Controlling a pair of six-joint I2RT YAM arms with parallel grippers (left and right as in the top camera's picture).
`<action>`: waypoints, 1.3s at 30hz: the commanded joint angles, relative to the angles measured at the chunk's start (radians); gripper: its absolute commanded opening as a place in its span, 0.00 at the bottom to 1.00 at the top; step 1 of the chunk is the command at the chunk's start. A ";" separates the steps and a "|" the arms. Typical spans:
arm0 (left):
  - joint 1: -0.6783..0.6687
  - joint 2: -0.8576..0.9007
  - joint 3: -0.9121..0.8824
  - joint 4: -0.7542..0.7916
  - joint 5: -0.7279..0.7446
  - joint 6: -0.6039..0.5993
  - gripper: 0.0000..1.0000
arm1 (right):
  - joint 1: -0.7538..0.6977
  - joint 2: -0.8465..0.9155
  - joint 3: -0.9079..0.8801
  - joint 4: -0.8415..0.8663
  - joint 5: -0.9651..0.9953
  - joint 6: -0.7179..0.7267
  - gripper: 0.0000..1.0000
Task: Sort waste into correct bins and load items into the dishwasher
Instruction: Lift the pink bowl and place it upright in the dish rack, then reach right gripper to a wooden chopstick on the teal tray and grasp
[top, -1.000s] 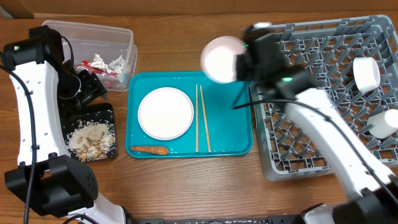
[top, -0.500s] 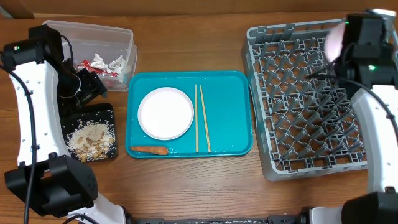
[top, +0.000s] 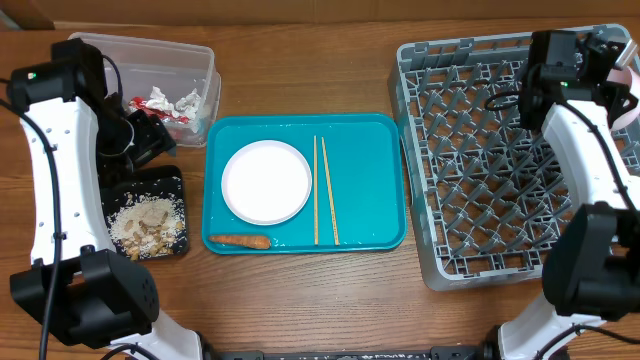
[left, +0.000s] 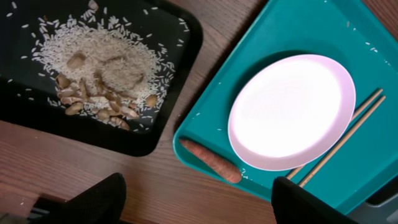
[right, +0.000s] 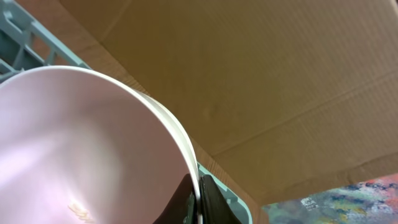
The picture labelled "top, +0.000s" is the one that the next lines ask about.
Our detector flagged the red snack wrapper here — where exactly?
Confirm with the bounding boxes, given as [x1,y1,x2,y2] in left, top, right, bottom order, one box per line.
[128,97,189,124]

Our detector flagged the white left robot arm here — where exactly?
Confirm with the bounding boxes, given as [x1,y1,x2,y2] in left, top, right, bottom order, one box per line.
[2,38,215,359]

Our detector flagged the right wooden chopstick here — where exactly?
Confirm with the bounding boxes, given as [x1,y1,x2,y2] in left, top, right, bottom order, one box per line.
[321,137,340,246]

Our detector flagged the orange carrot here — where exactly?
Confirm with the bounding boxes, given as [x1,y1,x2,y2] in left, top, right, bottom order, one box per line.
[208,235,271,250]

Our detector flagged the teal plastic tray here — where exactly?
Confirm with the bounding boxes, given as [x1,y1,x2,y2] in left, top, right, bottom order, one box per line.
[201,113,407,255]

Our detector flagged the white tissue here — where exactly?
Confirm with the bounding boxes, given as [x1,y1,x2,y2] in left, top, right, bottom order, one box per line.
[146,86,177,116]

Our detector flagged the grey dishwasher rack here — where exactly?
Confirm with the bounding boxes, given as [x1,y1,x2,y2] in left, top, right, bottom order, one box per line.
[388,23,640,292]

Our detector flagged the black rectangular tray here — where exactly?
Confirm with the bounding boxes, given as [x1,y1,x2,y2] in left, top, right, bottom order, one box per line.
[101,165,189,256]

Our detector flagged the rice and food scraps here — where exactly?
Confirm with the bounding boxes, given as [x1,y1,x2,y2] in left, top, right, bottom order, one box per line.
[106,192,188,261]

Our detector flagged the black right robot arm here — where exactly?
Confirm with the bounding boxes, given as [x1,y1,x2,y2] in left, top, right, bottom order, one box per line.
[481,30,639,359]

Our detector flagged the crumpled foil ball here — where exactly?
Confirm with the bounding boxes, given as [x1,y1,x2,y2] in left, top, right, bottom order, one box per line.
[175,89,201,121]

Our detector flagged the clear plastic waste bin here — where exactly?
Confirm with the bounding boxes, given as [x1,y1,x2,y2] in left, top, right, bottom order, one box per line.
[72,32,221,147]

